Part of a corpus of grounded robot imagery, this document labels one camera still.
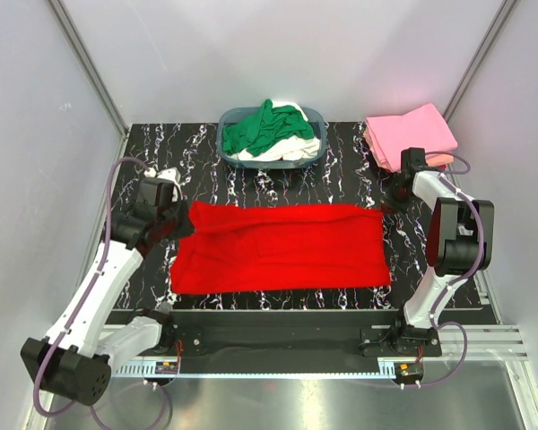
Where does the red t-shirt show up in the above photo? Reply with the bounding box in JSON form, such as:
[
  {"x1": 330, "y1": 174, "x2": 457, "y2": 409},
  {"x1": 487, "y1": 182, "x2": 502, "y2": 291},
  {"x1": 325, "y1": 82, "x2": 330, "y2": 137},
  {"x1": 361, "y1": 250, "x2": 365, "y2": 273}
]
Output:
[{"x1": 170, "y1": 202, "x2": 391, "y2": 296}]

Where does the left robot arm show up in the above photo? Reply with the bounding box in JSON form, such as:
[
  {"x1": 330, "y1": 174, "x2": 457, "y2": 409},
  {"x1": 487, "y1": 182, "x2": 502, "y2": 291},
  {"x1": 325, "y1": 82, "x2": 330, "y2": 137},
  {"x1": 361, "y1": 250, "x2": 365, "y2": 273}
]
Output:
[{"x1": 21, "y1": 168, "x2": 193, "y2": 406}]

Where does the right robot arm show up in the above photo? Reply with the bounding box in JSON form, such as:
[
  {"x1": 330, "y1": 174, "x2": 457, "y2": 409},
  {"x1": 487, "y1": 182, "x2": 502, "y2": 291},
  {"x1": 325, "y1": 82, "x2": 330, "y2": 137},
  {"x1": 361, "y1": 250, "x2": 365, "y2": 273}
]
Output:
[{"x1": 382, "y1": 148, "x2": 495, "y2": 356}]

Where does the folded pink t-shirt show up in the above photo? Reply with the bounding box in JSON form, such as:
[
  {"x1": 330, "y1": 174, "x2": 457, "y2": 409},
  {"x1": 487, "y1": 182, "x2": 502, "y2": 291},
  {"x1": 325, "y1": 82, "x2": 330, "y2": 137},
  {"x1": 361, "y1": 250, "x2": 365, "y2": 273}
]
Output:
[{"x1": 365, "y1": 103, "x2": 457, "y2": 157}]

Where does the folded salmon t-shirt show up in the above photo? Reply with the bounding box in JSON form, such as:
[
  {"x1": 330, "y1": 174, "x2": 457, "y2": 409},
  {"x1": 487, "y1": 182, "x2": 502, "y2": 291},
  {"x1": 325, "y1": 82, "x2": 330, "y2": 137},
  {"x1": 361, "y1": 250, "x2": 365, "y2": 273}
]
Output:
[{"x1": 364, "y1": 129, "x2": 454, "y2": 173}]

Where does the teal plastic basket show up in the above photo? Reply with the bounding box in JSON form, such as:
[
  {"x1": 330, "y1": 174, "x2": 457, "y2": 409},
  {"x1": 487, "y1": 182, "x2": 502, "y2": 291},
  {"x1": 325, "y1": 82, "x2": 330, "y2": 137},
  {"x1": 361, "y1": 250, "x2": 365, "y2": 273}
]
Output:
[{"x1": 216, "y1": 107, "x2": 327, "y2": 170}]

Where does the white t-shirt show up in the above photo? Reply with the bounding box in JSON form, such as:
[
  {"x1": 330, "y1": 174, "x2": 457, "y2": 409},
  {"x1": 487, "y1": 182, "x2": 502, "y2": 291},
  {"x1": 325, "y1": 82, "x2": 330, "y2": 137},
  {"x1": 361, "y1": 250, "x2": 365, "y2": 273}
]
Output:
[{"x1": 223, "y1": 97, "x2": 321, "y2": 163}]

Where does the green t-shirt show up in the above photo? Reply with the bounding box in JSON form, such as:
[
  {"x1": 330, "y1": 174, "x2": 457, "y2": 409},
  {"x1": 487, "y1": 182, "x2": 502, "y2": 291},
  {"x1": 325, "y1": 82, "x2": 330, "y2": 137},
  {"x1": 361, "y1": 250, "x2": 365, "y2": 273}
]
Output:
[{"x1": 221, "y1": 99, "x2": 317, "y2": 158}]

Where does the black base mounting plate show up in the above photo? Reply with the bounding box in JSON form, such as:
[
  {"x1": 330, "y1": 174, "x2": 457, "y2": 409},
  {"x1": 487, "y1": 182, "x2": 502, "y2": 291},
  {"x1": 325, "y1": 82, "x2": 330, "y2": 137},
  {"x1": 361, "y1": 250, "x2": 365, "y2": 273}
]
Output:
[{"x1": 124, "y1": 308, "x2": 443, "y2": 363}]

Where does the aluminium frame rail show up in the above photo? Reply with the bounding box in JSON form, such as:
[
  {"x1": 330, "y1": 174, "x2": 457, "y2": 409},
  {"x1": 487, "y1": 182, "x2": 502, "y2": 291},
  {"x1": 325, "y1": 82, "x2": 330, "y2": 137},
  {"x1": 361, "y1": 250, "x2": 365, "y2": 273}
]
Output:
[{"x1": 40, "y1": 323, "x2": 531, "y2": 362}]

